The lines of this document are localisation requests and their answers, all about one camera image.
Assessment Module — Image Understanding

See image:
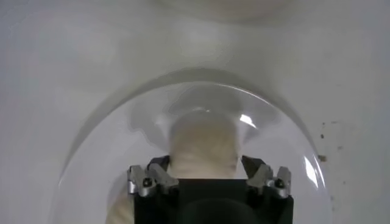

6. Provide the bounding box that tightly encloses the white round plate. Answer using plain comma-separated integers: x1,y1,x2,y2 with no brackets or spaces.
50,68,333,224

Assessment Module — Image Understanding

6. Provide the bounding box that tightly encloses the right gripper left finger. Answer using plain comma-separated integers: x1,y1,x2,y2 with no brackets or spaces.
127,155,180,198

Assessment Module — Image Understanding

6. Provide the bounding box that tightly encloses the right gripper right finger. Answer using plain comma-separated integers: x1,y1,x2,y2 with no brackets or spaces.
241,155,293,199

